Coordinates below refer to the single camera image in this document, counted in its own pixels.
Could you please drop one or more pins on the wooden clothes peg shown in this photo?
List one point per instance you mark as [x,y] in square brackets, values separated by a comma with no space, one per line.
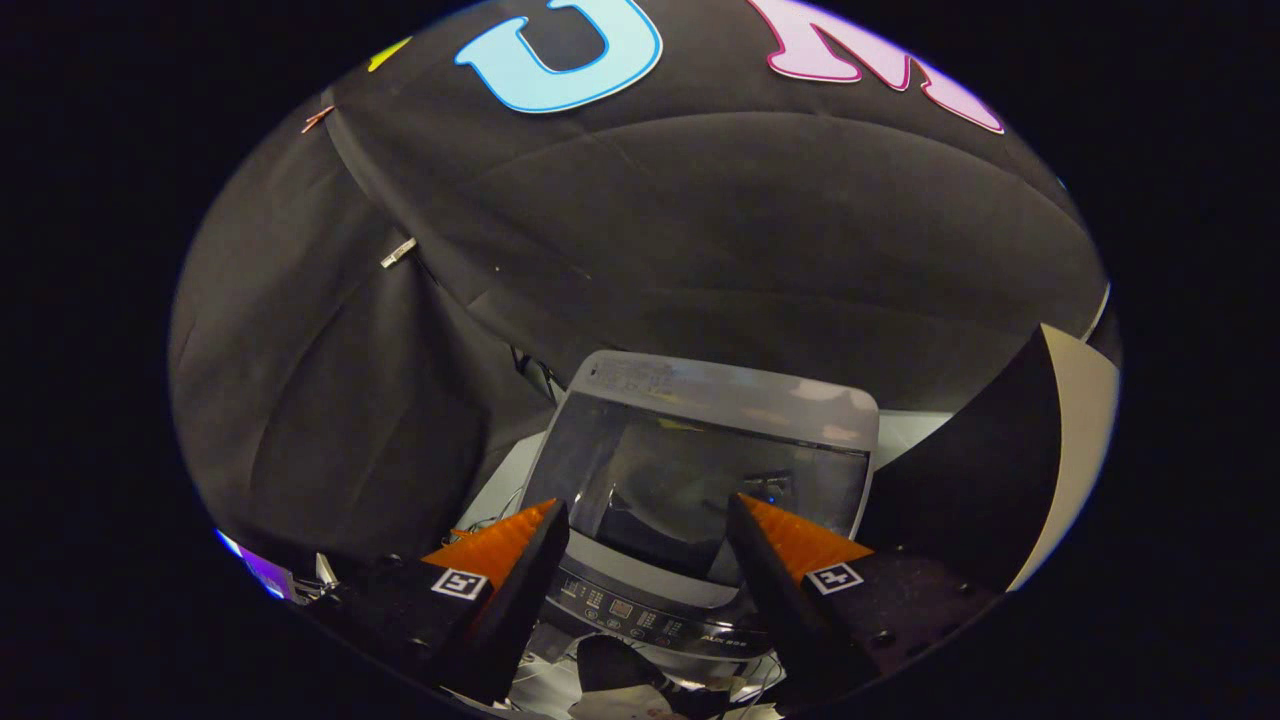
[318,119]

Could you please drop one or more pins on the cream and black panel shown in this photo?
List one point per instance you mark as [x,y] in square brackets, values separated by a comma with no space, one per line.
[1080,420]

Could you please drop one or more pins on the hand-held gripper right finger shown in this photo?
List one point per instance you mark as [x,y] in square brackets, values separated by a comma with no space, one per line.
[775,610]

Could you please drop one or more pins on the grey washing machine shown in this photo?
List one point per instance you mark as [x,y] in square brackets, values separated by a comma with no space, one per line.
[700,470]

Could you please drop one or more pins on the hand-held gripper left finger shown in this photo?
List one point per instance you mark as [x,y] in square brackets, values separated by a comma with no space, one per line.
[515,610]

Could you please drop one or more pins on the white curved frame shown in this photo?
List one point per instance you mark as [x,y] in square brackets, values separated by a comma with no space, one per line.
[325,572]

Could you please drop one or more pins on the black backdrop cloth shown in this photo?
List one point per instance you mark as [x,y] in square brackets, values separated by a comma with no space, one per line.
[700,220]

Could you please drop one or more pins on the purple lit screen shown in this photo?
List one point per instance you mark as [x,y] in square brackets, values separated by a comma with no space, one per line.
[262,572]

